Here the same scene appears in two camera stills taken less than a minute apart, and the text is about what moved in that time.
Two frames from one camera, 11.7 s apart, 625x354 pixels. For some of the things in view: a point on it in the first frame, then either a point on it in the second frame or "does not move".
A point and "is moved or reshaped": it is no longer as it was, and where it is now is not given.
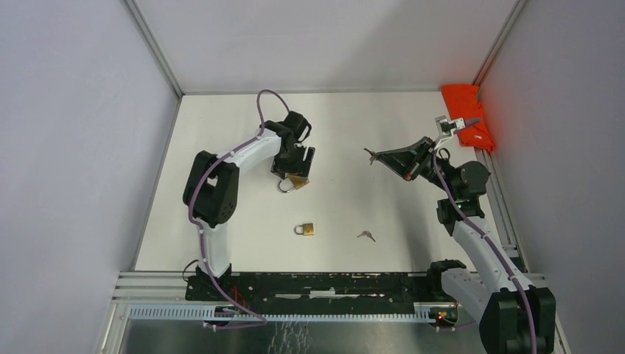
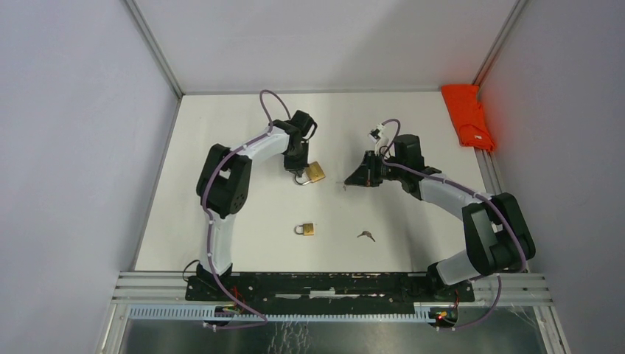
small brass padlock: (306, 229) does not move
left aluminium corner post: (158, 49) does not move
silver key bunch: (373, 154) is moved or reshaped
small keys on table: (368, 234) does not move
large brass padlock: (298, 181) to (314, 172)
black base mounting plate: (213, 287) does not move
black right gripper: (408, 161) to (365, 175)
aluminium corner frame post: (498, 44) does not move
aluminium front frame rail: (161, 296) does not move
